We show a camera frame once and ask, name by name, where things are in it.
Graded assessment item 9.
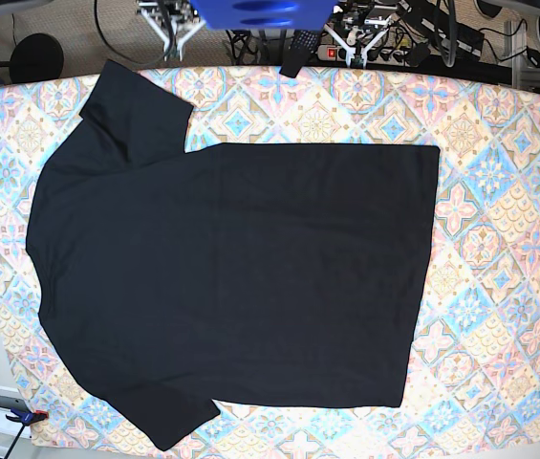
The patterned tablecloth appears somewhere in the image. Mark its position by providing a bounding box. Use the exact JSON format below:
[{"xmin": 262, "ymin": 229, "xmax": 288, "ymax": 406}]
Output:
[{"xmin": 0, "ymin": 67, "xmax": 540, "ymax": 458}]

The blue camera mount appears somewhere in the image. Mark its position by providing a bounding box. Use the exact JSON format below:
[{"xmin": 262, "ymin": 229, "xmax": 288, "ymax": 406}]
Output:
[{"xmin": 191, "ymin": 0, "xmax": 337, "ymax": 31}]

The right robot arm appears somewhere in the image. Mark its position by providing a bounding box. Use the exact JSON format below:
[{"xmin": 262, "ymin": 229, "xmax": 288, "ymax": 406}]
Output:
[{"xmin": 137, "ymin": 0, "xmax": 205, "ymax": 61}]

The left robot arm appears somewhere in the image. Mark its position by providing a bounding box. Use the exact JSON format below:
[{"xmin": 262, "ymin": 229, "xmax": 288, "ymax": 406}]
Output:
[{"xmin": 317, "ymin": 1, "xmax": 400, "ymax": 68}]

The blue clamp bottom left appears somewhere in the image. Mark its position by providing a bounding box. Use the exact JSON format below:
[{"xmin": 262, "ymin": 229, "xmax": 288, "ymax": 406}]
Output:
[{"xmin": 5, "ymin": 408, "xmax": 49, "ymax": 459}]

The black T-shirt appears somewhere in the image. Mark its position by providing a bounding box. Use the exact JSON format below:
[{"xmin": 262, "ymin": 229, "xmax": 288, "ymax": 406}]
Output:
[{"xmin": 26, "ymin": 61, "xmax": 440, "ymax": 450}]

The black mesh strap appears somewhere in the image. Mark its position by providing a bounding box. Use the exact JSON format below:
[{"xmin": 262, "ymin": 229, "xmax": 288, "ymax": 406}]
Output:
[{"xmin": 279, "ymin": 29, "xmax": 321, "ymax": 78}]

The black round stand base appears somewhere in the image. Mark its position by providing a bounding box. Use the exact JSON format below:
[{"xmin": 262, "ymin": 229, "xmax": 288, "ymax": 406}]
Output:
[{"xmin": 9, "ymin": 33, "xmax": 64, "ymax": 84}]

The white power strip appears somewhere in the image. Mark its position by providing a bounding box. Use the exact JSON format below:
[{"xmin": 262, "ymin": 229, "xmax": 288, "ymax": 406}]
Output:
[{"xmin": 316, "ymin": 44, "xmax": 411, "ymax": 67}]

